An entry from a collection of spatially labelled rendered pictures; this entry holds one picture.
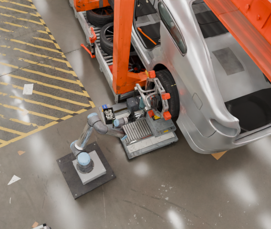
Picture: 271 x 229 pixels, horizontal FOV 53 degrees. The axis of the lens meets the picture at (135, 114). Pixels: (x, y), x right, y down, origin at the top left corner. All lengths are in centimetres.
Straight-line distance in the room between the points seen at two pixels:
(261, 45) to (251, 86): 279
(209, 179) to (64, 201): 210
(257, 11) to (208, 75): 156
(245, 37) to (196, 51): 164
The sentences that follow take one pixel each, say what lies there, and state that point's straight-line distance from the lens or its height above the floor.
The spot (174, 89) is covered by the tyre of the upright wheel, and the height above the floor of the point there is 114.
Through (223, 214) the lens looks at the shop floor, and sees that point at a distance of 423.
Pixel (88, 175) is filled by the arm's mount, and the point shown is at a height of 40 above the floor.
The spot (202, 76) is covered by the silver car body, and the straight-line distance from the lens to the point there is 294.
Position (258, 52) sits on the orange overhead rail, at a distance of 138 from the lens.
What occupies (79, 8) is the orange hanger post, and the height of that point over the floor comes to 59.
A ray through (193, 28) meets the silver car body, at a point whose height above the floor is 188.
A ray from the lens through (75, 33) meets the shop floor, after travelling 574.
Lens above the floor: 386
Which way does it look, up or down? 58 degrees down
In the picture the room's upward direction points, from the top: 9 degrees clockwise
